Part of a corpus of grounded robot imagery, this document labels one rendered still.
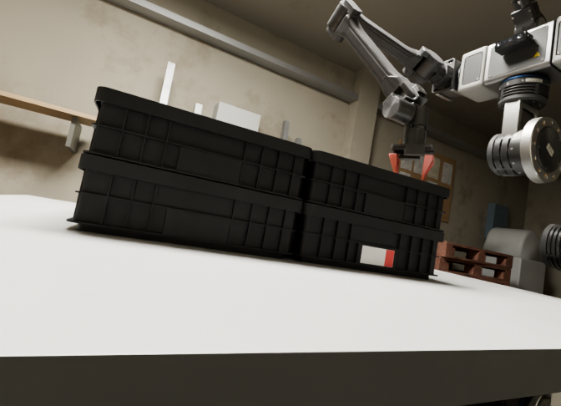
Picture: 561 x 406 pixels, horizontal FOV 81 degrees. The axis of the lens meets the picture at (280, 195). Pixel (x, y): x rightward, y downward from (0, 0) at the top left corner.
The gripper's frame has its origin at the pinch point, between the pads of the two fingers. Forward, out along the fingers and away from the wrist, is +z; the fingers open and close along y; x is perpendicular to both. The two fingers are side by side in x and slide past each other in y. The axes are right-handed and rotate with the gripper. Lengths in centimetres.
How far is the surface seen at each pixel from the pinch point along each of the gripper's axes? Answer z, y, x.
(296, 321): 24, 2, -67
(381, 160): -88, -73, 333
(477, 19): -182, 14, 204
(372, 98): -153, -85, 288
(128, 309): 23, -6, -76
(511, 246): -9, 90, 457
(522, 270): 20, 103, 446
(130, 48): -114, -252, 86
